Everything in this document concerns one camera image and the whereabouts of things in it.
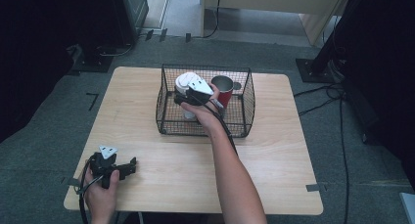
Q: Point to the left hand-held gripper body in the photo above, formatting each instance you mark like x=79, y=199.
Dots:
x=102, y=168

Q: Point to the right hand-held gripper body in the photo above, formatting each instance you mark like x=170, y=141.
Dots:
x=197, y=93

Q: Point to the clear bottle with white lid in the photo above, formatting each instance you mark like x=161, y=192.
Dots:
x=186, y=81

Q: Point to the red cup with steel inside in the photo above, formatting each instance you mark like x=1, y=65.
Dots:
x=226, y=90

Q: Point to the person's right hand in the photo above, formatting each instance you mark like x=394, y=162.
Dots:
x=204, y=116

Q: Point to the person's left hand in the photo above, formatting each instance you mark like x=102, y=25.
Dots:
x=101, y=199

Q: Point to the grey tape piece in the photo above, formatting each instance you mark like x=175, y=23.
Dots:
x=313, y=187
x=73, y=181

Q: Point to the black round tag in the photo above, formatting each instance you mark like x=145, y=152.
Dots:
x=238, y=86

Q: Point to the black cabinet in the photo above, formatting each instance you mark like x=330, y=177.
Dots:
x=129, y=12

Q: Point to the beige wooden furniture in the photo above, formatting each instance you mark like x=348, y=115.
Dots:
x=277, y=2

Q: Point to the dark curtain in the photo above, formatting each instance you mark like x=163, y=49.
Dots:
x=36, y=54
x=388, y=74

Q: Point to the black metal stand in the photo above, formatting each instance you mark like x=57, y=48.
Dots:
x=336, y=31

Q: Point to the white flat object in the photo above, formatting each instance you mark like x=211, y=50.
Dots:
x=408, y=208

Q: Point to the black flat base plate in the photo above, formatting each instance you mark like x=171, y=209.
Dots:
x=93, y=63

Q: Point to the black stand base plate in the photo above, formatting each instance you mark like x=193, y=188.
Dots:
x=313, y=72

